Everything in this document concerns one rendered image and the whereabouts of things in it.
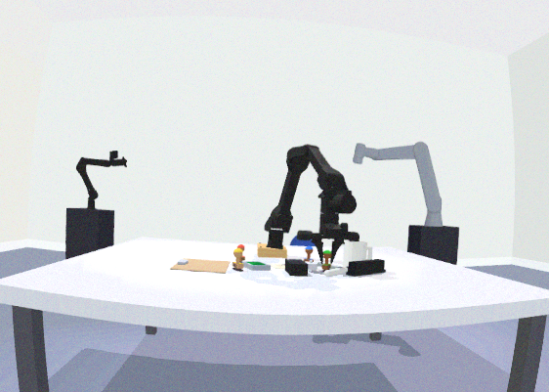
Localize white mug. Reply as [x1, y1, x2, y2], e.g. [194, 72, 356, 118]
[342, 240, 373, 267]

